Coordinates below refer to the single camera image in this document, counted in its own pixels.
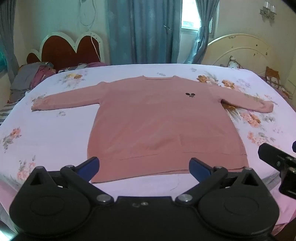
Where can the cream rounded headboard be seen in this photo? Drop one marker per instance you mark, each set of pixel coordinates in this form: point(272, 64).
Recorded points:
point(252, 53)

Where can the glass wall lamp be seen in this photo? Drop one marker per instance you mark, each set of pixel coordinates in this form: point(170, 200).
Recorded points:
point(268, 9)

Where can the grey striped cloth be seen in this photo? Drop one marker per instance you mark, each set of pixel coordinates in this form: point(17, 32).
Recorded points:
point(6, 113)

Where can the window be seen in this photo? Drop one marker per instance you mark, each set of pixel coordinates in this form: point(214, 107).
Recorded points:
point(189, 16)

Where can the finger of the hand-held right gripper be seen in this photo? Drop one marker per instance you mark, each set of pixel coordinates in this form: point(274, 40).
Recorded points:
point(269, 154)
point(294, 147)

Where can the floral white bed sheet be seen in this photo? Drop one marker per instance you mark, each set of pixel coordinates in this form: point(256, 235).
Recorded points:
point(53, 139)

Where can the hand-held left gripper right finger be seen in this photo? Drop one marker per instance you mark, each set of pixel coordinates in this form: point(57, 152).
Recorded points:
point(198, 166)

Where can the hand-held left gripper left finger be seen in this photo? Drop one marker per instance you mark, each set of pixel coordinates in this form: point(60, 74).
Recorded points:
point(89, 165)

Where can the small patterned pillow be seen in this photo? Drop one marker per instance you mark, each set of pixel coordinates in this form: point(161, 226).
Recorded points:
point(234, 62)

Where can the pink long-sleeved sweater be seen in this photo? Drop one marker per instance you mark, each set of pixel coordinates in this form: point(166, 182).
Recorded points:
point(159, 125)

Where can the pile of grey pink clothes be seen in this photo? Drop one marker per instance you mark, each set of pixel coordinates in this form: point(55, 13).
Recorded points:
point(27, 77)

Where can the red white-trimmed headboard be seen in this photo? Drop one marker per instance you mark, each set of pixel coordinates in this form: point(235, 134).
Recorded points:
point(64, 52)

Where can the blue curtain by wall corner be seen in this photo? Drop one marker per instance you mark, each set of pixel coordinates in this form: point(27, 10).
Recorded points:
point(8, 37)

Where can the tied-back blue curtain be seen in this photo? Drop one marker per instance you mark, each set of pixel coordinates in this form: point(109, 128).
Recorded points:
point(204, 34)

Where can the wide blue curtain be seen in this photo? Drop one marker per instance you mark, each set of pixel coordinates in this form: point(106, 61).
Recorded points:
point(143, 32)

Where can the striped folded cloth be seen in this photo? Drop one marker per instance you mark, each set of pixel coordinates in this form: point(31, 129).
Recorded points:
point(74, 67)

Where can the pink pillow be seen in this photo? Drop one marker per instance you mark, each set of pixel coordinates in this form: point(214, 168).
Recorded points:
point(98, 64)

